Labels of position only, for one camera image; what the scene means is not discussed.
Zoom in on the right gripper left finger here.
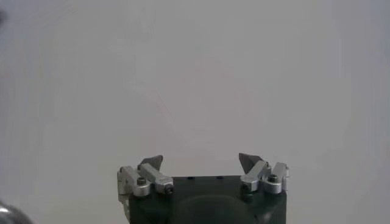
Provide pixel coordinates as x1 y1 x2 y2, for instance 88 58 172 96
117 154 174 198

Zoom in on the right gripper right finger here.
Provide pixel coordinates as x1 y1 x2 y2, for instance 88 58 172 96
238 152 290 195

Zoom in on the perforated steel steamer basket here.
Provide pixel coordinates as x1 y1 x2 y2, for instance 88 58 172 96
0 200 34 224

